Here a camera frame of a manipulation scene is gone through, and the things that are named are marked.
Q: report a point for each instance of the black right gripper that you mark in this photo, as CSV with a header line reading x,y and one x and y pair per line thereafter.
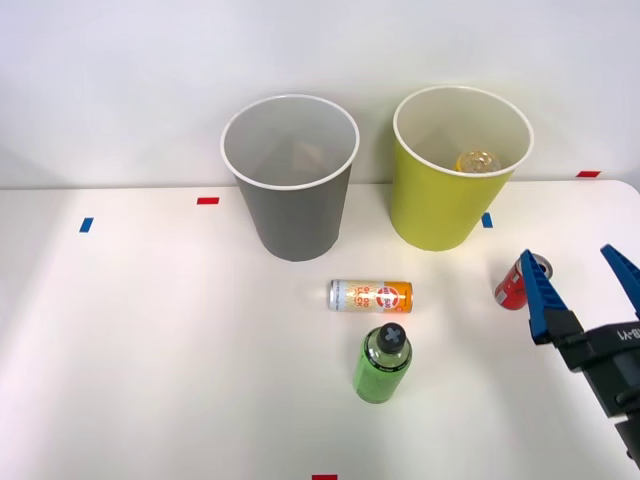
x,y
615,365

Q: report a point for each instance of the yellow drink can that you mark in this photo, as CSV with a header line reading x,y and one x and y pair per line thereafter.
x,y
477,162

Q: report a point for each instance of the red drink can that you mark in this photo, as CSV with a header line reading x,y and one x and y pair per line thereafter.
x,y
509,292

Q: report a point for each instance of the yellow-green plastic waste bin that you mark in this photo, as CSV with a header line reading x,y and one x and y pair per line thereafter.
x,y
440,210

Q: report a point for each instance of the orange and white drink can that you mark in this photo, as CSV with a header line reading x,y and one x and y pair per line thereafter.
x,y
370,296

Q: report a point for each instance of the green bottle with black cap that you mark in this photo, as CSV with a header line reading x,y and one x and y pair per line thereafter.
x,y
375,375

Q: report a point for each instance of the grey plastic waste bin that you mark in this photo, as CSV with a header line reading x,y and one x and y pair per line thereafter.
x,y
295,220

